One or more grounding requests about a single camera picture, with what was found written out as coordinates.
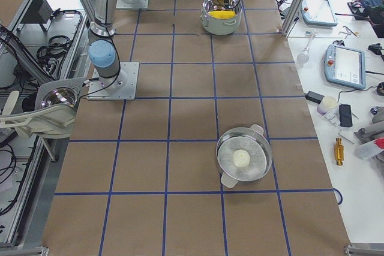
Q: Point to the yellow corn cob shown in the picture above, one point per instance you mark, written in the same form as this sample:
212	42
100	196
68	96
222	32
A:
222	14

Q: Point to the black smartphone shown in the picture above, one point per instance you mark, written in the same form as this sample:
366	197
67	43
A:
345	115

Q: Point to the grey chair with bowl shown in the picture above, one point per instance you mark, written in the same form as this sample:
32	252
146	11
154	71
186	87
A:
54	114

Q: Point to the blue teach pendant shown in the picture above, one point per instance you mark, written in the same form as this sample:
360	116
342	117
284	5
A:
318	13
345	66

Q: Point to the blue teach pendant far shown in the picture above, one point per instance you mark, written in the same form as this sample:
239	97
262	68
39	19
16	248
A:
318	13

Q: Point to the black power adapter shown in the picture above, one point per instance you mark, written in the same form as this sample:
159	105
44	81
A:
314	97

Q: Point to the gold brass fitting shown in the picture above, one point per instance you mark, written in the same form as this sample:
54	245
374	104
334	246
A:
338	151

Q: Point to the steel steamer pot with lid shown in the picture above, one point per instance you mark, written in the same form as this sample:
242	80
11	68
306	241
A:
243	155

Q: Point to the blue teach pendant near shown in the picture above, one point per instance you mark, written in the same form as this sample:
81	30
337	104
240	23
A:
345	66

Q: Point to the pale green steel pot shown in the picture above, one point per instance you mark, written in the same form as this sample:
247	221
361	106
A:
216	19

